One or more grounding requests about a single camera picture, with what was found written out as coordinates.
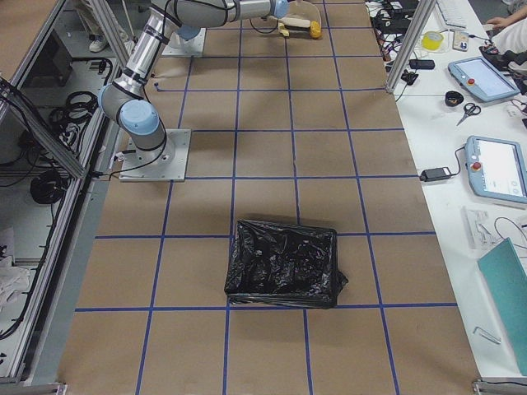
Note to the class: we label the teal board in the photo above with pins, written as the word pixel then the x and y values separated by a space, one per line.
pixel 506 280

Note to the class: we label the metal allen key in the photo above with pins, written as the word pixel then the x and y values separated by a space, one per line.
pixel 487 335

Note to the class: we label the curved pale peel piece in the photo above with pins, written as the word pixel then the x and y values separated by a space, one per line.
pixel 283 30

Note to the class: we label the beige plastic dustpan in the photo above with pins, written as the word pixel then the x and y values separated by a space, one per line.
pixel 305 10

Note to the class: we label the teach pendant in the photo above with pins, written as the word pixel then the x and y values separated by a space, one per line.
pixel 496 169
pixel 482 80

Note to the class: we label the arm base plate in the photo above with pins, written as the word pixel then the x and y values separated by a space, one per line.
pixel 166 163
pixel 181 48

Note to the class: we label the aluminium frame post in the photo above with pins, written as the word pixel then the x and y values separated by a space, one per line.
pixel 416 26

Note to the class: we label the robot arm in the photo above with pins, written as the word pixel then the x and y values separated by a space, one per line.
pixel 123 99

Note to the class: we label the white hand brush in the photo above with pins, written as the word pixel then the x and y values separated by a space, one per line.
pixel 295 22

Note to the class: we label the black scissors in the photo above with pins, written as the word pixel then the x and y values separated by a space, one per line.
pixel 470 109

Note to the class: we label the teach pendant near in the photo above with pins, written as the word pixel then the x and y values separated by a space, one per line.
pixel 496 169

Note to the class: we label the black power adapter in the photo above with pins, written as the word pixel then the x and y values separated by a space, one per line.
pixel 435 174

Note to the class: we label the orange crumpled food piece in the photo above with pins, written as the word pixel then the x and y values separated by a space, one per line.
pixel 315 30

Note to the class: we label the teach pendant far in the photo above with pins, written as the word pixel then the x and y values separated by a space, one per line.
pixel 482 80

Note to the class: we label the yellow tape roll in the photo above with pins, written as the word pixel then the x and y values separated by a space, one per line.
pixel 432 40

